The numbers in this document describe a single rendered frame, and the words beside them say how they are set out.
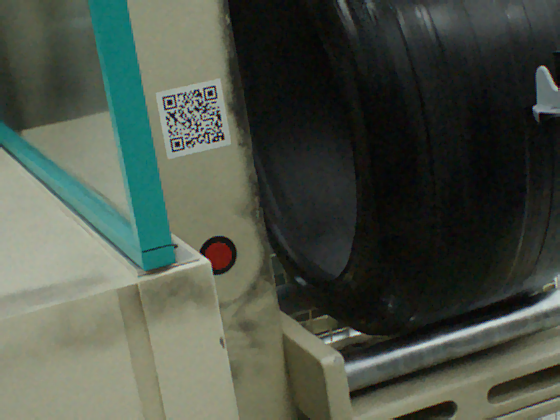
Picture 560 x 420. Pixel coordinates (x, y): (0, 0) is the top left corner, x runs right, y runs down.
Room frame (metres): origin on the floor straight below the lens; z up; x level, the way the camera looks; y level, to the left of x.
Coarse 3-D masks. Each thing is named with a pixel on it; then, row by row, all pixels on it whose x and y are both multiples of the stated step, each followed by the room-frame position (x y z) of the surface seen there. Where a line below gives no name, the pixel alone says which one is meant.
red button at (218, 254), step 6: (210, 246) 1.34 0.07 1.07; (216, 246) 1.34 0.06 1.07; (222, 246) 1.34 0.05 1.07; (210, 252) 1.34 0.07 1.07; (216, 252) 1.34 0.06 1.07; (222, 252) 1.34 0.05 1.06; (228, 252) 1.34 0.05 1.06; (210, 258) 1.34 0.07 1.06; (216, 258) 1.34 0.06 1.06; (222, 258) 1.34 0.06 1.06; (228, 258) 1.34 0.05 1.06; (216, 264) 1.34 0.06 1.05; (222, 264) 1.34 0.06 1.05
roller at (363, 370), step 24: (480, 312) 1.39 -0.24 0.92; (504, 312) 1.38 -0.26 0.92; (528, 312) 1.39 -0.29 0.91; (552, 312) 1.39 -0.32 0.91; (408, 336) 1.35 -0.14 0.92; (432, 336) 1.35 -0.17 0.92; (456, 336) 1.35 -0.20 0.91; (480, 336) 1.36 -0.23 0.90; (504, 336) 1.37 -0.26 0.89; (360, 360) 1.32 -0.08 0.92; (384, 360) 1.32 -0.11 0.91; (408, 360) 1.33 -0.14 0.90; (432, 360) 1.34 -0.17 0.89; (360, 384) 1.31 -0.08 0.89
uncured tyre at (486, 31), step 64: (256, 0) 1.71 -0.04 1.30; (320, 0) 1.33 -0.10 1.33; (384, 0) 1.27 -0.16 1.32; (448, 0) 1.28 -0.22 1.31; (512, 0) 1.29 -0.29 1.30; (256, 64) 1.73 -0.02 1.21; (320, 64) 1.77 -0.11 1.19; (384, 64) 1.25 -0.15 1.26; (448, 64) 1.24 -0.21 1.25; (512, 64) 1.26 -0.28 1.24; (256, 128) 1.71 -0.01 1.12; (320, 128) 1.75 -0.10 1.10; (384, 128) 1.24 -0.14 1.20; (448, 128) 1.23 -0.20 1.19; (512, 128) 1.25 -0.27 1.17; (320, 192) 1.71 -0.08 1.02; (384, 192) 1.25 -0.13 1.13; (448, 192) 1.23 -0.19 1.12; (512, 192) 1.26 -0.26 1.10; (320, 256) 1.63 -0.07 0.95; (384, 256) 1.27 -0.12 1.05; (448, 256) 1.25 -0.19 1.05; (512, 256) 1.29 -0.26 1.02; (384, 320) 1.34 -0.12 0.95; (448, 320) 1.38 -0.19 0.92
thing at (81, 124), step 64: (0, 0) 0.98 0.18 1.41; (64, 0) 0.75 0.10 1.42; (0, 64) 1.05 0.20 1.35; (64, 64) 0.79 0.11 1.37; (128, 64) 0.66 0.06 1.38; (0, 128) 1.13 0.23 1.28; (64, 128) 0.83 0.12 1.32; (128, 128) 0.65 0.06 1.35; (64, 192) 0.84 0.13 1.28; (128, 192) 0.66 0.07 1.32; (128, 256) 0.68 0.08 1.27
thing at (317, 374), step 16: (288, 320) 1.40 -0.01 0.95; (288, 336) 1.35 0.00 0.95; (304, 336) 1.34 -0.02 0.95; (288, 352) 1.36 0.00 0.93; (304, 352) 1.30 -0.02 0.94; (320, 352) 1.28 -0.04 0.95; (336, 352) 1.28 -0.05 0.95; (288, 368) 1.37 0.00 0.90; (304, 368) 1.31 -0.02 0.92; (320, 368) 1.26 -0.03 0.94; (336, 368) 1.26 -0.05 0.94; (304, 384) 1.32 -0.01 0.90; (320, 384) 1.27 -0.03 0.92; (336, 384) 1.26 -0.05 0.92; (304, 400) 1.33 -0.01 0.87; (320, 400) 1.28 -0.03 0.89; (336, 400) 1.26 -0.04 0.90; (320, 416) 1.29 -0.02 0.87; (336, 416) 1.26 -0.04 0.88; (352, 416) 1.27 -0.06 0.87
